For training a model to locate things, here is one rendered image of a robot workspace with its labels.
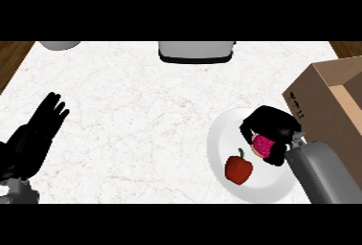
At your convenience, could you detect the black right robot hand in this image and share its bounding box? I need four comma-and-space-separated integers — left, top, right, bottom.
239, 105, 304, 167

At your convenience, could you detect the grey round container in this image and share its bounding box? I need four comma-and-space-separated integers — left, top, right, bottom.
38, 41, 82, 52

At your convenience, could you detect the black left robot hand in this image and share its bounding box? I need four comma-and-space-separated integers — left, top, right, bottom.
0, 91, 71, 182

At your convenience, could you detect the white round plate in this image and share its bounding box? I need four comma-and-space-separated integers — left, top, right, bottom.
206, 107, 300, 204

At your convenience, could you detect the red bell pepper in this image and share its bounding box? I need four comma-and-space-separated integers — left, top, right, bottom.
223, 147, 254, 186

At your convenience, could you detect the grey appliance with black base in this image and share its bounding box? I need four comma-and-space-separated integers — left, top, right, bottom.
156, 41, 238, 65

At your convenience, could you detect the brown cardboard box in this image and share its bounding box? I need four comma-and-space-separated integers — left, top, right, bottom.
280, 56, 362, 189

